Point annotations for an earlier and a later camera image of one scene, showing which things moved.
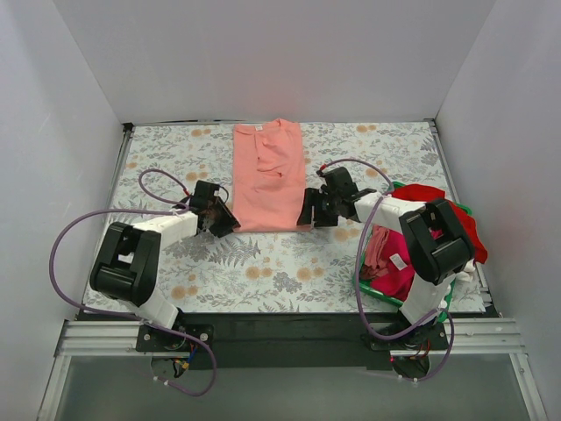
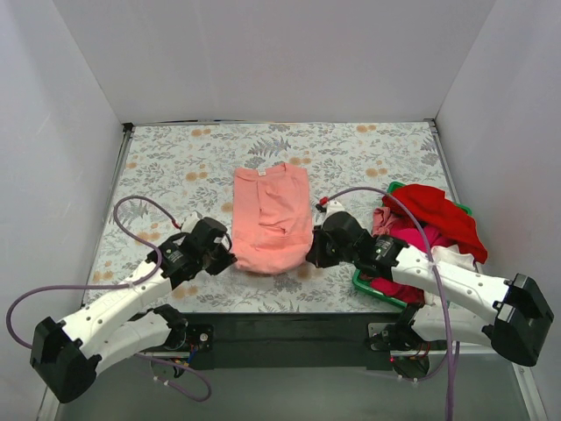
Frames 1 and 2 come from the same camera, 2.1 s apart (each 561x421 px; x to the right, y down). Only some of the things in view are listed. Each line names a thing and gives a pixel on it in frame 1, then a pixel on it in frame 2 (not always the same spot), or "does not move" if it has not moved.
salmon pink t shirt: (269, 176) -> (272, 217)
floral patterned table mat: (300, 270) does not move
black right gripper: (319, 208) -> (320, 253)
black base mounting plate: (296, 340) does not move
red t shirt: (429, 194) does not move
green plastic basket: (361, 284) does not move
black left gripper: (217, 215) -> (219, 257)
